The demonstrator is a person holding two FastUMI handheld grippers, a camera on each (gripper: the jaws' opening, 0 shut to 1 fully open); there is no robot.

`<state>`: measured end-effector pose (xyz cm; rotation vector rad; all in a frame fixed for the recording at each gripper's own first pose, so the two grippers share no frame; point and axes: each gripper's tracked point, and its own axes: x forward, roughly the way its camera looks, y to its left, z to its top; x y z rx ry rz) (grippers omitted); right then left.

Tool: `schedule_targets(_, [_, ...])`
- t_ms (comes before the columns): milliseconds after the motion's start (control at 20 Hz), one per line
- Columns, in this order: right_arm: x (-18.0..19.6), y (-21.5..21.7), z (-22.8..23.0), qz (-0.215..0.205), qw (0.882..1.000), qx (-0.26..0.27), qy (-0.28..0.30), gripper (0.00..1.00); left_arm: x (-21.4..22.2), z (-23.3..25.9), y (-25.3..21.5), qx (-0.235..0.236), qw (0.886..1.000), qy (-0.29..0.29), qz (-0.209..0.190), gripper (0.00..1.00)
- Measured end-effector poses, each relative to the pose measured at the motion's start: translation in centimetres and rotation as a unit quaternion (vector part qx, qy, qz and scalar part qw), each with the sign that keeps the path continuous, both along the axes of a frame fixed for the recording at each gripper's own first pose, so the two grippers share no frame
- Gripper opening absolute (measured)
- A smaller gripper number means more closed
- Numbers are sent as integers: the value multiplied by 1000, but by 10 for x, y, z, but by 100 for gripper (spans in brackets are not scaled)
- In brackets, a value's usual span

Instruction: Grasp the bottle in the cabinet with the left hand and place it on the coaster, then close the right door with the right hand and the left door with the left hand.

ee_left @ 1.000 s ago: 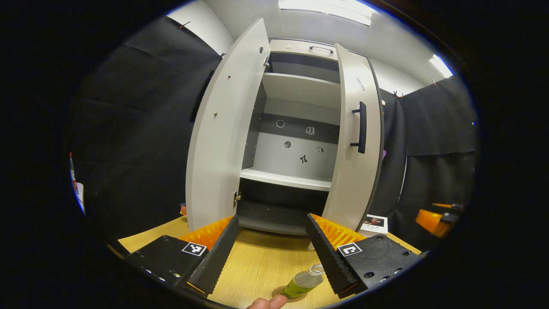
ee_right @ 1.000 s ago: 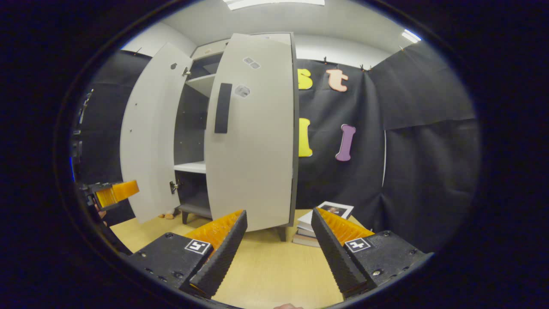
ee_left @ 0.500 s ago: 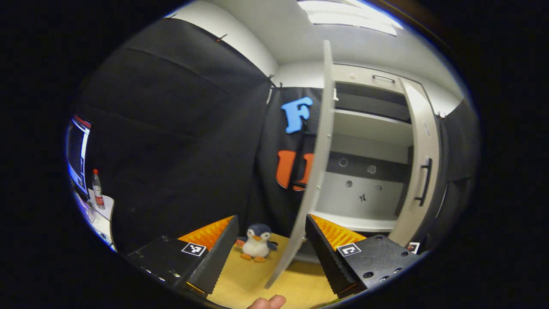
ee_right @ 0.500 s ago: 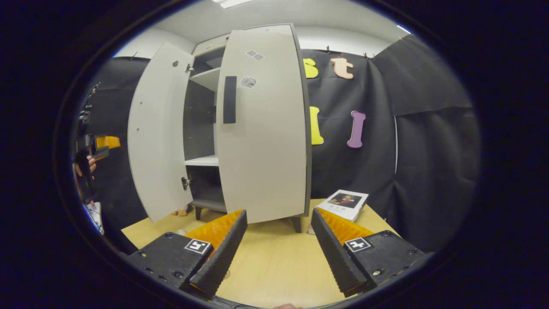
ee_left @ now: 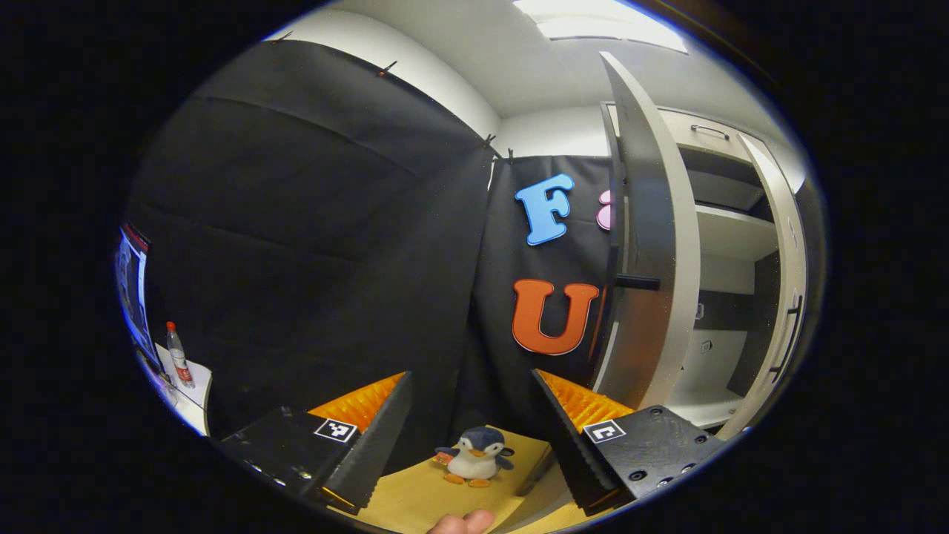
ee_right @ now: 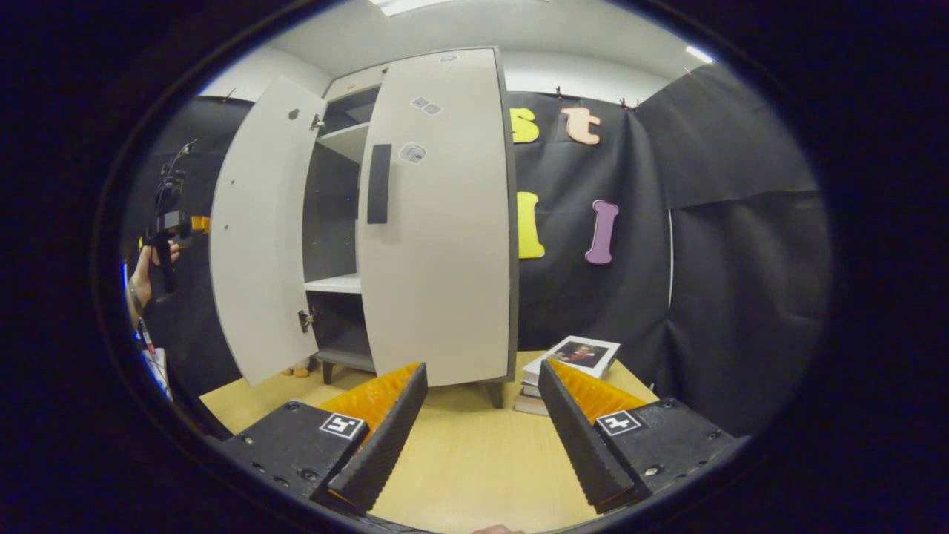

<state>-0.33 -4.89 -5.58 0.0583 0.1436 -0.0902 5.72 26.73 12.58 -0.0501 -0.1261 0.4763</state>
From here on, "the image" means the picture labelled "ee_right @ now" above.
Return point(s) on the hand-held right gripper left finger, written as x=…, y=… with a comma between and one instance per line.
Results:
x=382, y=445

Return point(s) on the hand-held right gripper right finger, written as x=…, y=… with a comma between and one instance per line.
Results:
x=586, y=445

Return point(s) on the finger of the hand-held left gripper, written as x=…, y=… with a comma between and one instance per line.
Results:
x=200, y=224

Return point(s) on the white cabinet door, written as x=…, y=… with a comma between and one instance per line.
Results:
x=259, y=245
x=445, y=259

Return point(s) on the white and grey cabinet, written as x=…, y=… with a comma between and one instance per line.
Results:
x=334, y=215

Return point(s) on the white cabinet drawer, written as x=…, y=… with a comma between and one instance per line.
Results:
x=356, y=80

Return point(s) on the grey book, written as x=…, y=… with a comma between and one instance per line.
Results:
x=530, y=404

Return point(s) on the small tan object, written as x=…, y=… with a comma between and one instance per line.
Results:
x=296, y=369

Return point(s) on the white printed papers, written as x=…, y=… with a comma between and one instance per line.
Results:
x=157, y=371

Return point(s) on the black backdrop cloth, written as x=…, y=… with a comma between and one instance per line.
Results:
x=741, y=297

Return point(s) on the large ceiling light panel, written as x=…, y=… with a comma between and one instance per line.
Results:
x=408, y=6

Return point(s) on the small ceiling light panel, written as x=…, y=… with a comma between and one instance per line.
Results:
x=698, y=54

